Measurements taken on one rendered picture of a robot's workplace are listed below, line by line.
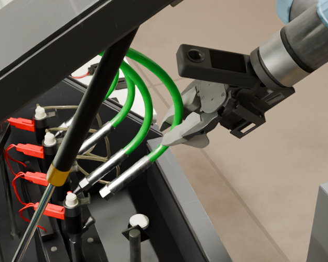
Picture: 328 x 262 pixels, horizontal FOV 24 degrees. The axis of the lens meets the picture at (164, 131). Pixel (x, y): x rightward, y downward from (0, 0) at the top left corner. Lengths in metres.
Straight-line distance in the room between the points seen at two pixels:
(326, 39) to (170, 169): 0.58
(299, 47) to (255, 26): 2.84
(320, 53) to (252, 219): 1.78
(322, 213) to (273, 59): 0.77
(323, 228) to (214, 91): 0.75
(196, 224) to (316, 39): 0.50
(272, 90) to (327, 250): 0.78
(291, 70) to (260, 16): 2.92
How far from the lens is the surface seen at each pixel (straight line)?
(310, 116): 3.28
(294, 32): 1.04
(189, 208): 1.42
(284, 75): 1.05
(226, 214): 2.78
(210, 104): 1.10
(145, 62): 1.07
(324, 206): 1.74
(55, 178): 0.72
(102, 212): 1.59
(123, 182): 1.19
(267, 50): 1.05
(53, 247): 1.32
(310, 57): 1.04
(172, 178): 1.49
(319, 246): 1.82
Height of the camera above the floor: 1.94
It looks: 38 degrees down
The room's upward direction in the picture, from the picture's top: straight up
